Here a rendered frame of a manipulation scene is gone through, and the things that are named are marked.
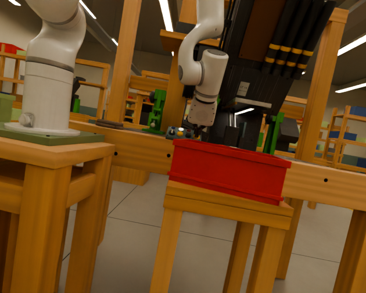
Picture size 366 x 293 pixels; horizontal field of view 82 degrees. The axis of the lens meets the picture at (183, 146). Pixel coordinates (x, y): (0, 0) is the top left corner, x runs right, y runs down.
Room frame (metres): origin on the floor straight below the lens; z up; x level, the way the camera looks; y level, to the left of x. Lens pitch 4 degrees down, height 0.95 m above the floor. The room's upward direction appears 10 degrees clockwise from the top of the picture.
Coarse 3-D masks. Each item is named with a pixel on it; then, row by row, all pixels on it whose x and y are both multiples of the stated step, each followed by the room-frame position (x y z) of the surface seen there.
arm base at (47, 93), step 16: (32, 64) 0.56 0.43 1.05; (32, 80) 0.56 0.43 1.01; (48, 80) 0.57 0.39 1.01; (64, 80) 0.60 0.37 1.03; (32, 96) 0.57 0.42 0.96; (48, 96) 0.58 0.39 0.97; (64, 96) 0.61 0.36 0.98; (32, 112) 0.57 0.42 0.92; (48, 112) 0.58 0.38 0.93; (64, 112) 0.62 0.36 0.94; (16, 128) 0.53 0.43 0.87; (32, 128) 0.55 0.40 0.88; (48, 128) 0.58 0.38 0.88; (64, 128) 0.62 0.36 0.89
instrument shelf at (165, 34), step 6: (162, 30) 1.35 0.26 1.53; (162, 36) 1.35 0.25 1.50; (168, 36) 1.35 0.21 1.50; (174, 36) 1.35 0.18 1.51; (180, 36) 1.35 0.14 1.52; (162, 42) 1.45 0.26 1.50; (168, 42) 1.43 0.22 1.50; (174, 42) 1.42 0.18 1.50; (180, 42) 1.40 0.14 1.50; (198, 42) 1.35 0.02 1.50; (204, 42) 1.35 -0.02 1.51; (210, 42) 1.35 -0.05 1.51; (216, 42) 1.35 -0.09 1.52; (222, 42) 1.35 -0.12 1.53; (168, 48) 1.54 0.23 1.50
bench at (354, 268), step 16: (112, 176) 1.53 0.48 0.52; (64, 224) 0.92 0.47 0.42; (352, 224) 0.95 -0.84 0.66; (64, 240) 0.95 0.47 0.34; (288, 240) 1.48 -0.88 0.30; (352, 240) 0.93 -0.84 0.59; (288, 256) 1.48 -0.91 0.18; (352, 256) 0.91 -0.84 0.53; (352, 272) 0.89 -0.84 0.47; (336, 288) 0.95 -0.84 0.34; (352, 288) 0.88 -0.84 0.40
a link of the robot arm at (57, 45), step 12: (48, 24) 0.63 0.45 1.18; (60, 24) 0.61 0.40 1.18; (72, 24) 0.64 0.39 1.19; (84, 24) 0.69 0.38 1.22; (48, 36) 0.63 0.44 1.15; (60, 36) 0.64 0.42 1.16; (72, 36) 0.66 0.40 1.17; (84, 36) 0.71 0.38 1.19; (36, 48) 0.56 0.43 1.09; (48, 48) 0.57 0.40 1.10; (60, 48) 0.59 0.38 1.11; (72, 48) 0.63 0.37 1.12; (36, 60) 0.56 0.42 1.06; (48, 60) 0.57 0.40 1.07; (60, 60) 0.59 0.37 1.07; (72, 60) 0.62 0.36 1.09; (72, 72) 0.63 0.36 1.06
